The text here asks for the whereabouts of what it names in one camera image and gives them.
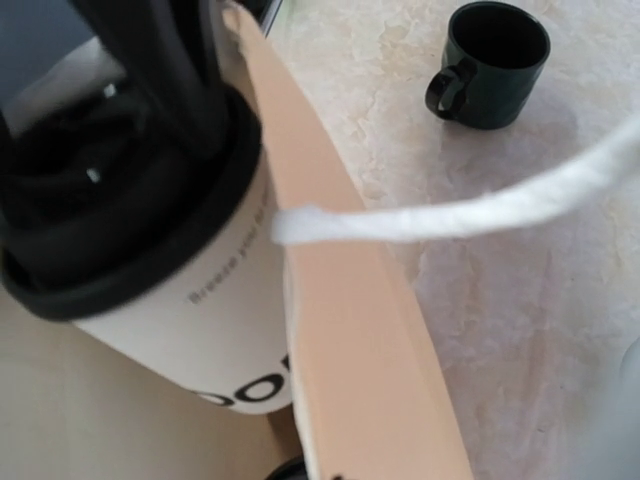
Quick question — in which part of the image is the brown paper bag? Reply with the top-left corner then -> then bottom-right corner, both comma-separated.
0,0 -> 640,480

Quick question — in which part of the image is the white paper cup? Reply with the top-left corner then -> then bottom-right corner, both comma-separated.
75,152 -> 292,415

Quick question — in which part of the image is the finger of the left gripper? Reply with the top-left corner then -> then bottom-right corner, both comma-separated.
79,0 -> 229,160

